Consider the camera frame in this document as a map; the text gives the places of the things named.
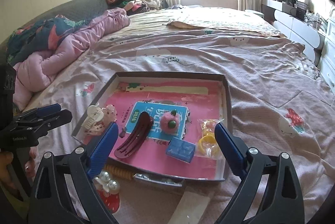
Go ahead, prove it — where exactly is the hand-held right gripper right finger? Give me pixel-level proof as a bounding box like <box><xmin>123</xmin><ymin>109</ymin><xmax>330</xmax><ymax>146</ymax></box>
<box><xmin>214</xmin><ymin>123</ymin><xmax>305</xmax><ymax>224</ymax></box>

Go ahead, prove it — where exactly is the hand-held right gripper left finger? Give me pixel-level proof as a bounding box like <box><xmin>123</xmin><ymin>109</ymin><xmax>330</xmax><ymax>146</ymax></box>
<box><xmin>27</xmin><ymin>122</ymin><xmax>119</xmax><ymax>224</ymax></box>

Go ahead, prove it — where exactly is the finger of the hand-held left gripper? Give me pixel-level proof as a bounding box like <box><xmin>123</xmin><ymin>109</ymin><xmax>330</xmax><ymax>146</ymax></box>
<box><xmin>16</xmin><ymin>104</ymin><xmax>62</xmax><ymax>120</ymax></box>
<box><xmin>16</xmin><ymin>109</ymin><xmax>73</xmax><ymax>133</ymax></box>

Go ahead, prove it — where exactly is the bag of yellow rings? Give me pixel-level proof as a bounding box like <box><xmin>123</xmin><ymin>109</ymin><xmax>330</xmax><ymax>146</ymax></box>
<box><xmin>197</xmin><ymin>118</ymin><xmax>225</xmax><ymax>156</ymax></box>

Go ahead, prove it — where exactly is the maroon hair clip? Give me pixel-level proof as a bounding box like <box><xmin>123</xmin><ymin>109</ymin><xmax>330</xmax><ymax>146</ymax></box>
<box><xmin>114</xmin><ymin>111</ymin><xmax>154</xmax><ymax>160</ymax></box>

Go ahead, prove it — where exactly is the white claw hair clip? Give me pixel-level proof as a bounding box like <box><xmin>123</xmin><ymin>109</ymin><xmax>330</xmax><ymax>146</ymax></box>
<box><xmin>86</xmin><ymin>104</ymin><xmax>106</xmax><ymax>124</ymax></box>

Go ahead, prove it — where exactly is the pink bear hair clip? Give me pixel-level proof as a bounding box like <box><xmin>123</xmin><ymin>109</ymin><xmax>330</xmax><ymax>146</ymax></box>
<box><xmin>88</xmin><ymin>105</ymin><xmax>117</xmax><ymax>137</ymax></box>

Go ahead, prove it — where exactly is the small blue box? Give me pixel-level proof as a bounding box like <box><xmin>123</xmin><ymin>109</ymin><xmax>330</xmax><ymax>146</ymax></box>
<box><xmin>165</xmin><ymin>136</ymin><xmax>196</xmax><ymax>163</ymax></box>

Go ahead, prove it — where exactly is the shallow black cardboard box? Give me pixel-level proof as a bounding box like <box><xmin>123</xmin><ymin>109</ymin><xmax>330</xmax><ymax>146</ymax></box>
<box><xmin>71</xmin><ymin>72</ymin><xmax>233</xmax><ymax>182</ymax></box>

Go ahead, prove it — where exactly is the pink pompom hair tie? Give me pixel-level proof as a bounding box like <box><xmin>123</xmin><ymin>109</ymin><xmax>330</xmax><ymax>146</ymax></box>
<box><xmin>160</xmin><ymin>108</ymin><xmax>181</xmax><ymax>133</ymax></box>

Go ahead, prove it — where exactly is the person's left hand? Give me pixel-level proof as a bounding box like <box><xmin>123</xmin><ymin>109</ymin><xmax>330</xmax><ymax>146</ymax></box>
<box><xmin>0</xmin><ymin>148</ymin><xmax>36</xmax><ymax>200</ymax></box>

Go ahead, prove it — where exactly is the pearl hair clip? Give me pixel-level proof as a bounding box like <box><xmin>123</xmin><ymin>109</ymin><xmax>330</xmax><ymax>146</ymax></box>
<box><xmin>94</xmin><ymin>170</ymin><xmax>121</xmax><ymax>194</ymax></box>

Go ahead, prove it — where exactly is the pink printed booklet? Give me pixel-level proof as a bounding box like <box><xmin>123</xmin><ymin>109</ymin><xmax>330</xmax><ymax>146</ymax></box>
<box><xmin>108</xmin><ymin>80</ymin><xmax>223</xmax><ymax>175</ymax></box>

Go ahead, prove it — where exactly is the dark rhinestone hair clip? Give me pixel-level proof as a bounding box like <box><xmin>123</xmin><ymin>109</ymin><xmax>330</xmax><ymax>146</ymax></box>
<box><xmin>133</xmin><ymin>173</ymin><xmax>185</xmax><ymax>186</ymax></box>

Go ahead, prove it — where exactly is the clear plastic bag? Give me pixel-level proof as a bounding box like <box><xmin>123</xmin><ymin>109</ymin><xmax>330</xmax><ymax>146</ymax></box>
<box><xmin>170</xmin><ymin>183</ymin><xmax>212</xmax><ymax>224</ymax></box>

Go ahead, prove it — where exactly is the pink comforter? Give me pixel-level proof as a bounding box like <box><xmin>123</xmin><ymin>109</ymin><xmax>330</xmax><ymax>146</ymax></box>
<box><xmin>13</xmin><ymin>8</ymin><xmax>131</xmax><ymax>109</ymax></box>

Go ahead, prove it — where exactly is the dark floral blanket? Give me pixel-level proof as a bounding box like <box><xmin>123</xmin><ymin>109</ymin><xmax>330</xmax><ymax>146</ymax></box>
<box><xmin>6</xmin><ymin>15</ymin><xmax>92</xmax><ymax>66</ymax></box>

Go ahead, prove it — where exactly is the grey green pillow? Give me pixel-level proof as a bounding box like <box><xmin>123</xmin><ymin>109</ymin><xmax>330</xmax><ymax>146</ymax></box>
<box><xmin>39</xmin><ymin>0</ymin><xmax>109</xmax><ymax>20</ymax></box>

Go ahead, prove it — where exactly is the white drawer cabinet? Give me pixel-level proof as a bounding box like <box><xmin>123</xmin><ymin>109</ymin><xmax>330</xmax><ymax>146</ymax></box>
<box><xmin>318</xmin><ymin>16</ymin><xmax>335</xmax><ymax>86</ymax></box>

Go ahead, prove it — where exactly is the white dressing table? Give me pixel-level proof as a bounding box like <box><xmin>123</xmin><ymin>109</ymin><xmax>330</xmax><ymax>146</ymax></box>
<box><xmin>262</xmin><ymin>0</ymin><xmax>326</xmax><ymax>62</ymax></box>

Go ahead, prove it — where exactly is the pile of clothes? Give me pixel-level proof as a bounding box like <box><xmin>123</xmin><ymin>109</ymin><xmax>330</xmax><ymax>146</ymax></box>
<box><xmin>106</xmin><ymin>0</ymin><xmax>168</xmax><ymax>15</ymax></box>

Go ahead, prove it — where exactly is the orange spiral hair tie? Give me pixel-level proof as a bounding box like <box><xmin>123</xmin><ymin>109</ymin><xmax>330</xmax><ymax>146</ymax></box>
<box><xmin>104</xmin><ymin>164</ymin><xmax>131</xmax><ymax>181</ymax></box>

